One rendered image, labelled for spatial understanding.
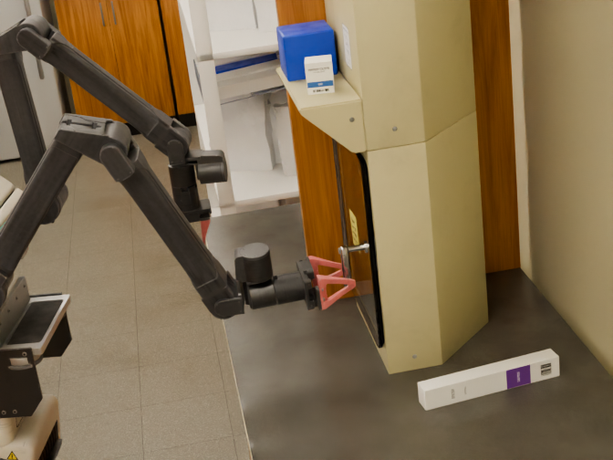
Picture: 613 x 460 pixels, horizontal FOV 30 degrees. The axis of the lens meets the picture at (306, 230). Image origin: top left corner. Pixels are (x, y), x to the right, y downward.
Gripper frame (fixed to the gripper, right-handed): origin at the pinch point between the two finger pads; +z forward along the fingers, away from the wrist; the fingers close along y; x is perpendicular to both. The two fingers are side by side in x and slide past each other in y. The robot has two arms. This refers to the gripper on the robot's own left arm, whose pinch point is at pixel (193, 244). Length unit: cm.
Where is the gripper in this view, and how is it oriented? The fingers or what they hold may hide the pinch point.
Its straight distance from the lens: 261.7
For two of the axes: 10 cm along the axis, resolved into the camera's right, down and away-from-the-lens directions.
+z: 1.1, 9.2, 3.8
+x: -1.6, -3.6, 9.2
